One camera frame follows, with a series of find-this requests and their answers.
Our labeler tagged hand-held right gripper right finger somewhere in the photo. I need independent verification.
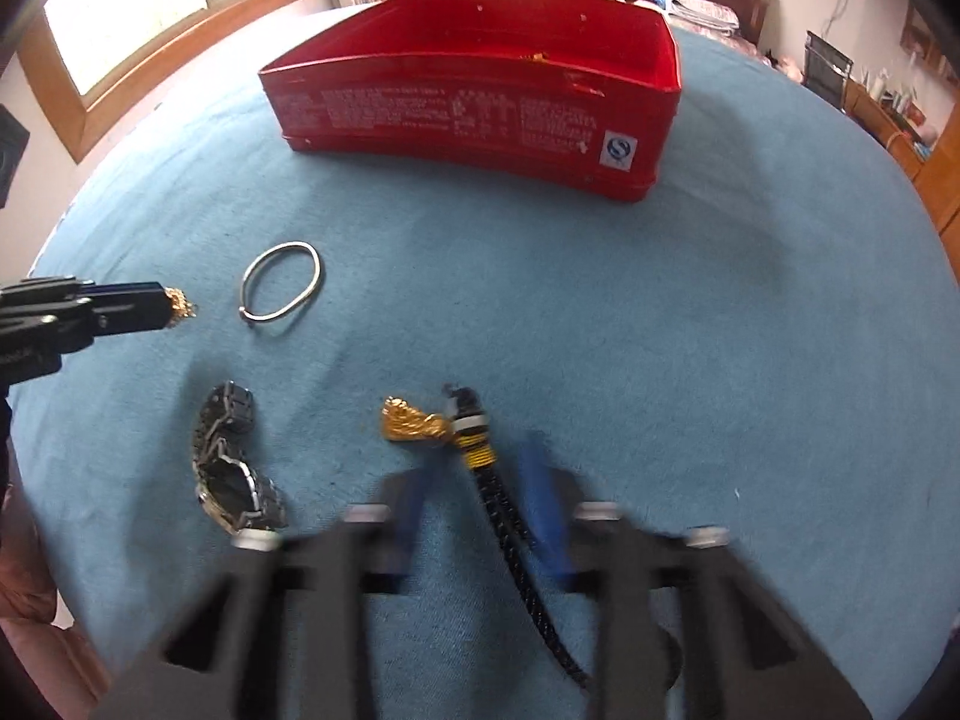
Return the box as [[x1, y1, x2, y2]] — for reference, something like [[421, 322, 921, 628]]
[[517, 431, 875, 720]]

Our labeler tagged folded patterned blanket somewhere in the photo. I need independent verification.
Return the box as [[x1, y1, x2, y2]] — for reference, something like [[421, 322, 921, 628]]
[[664, 0, 740, 35]]

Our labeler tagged wooden framed side window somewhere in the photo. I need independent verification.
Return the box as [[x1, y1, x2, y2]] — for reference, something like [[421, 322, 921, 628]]
[[19, 0, 338, 158]]

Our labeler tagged red rectangular box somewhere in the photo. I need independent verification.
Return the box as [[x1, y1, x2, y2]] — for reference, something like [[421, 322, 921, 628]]
[[258, 0, 683, 205]]

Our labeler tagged black office chair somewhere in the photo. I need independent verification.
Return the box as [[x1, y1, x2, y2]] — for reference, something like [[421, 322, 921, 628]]
[[804, 30, 854, 102]]

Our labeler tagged wall bookshelf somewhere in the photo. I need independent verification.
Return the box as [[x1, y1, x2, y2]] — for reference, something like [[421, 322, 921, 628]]
[[900, 4, 946, 76]]

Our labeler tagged wooden wardrobe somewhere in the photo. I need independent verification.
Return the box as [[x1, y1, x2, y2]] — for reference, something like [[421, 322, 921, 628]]
[[915, 142, 960, 241]]

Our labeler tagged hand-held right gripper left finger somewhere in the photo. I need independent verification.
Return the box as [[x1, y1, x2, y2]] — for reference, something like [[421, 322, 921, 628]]
[[90, 457, 443, 720]]

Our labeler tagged small gold pendant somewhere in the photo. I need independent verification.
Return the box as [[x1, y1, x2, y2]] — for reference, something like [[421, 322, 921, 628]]
[[163, 286, 197, 327]]

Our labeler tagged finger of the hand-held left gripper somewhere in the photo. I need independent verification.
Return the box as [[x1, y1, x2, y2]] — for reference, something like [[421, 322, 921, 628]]
[[71, 289, 179, 337], [0, 279, 162, 308]]

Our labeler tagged silver wristwatch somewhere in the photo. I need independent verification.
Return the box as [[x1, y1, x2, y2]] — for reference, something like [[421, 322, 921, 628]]
[[193, 382, 290, 535]]

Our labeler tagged braided cord with gold charm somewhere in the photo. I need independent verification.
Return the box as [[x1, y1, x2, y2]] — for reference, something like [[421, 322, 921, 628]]
[[379, 384, 593, 689]]

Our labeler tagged thin silver bangle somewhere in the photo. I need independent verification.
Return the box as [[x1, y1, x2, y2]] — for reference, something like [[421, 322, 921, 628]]
[[238, 241, 325, 323]]

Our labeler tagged wooden desk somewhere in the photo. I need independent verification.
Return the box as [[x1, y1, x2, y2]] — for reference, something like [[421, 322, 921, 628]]
[[844, 79, 931, 166]]

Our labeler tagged black square object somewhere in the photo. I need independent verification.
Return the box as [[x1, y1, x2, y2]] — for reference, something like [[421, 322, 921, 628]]
[[0, 106, 31, 209]]

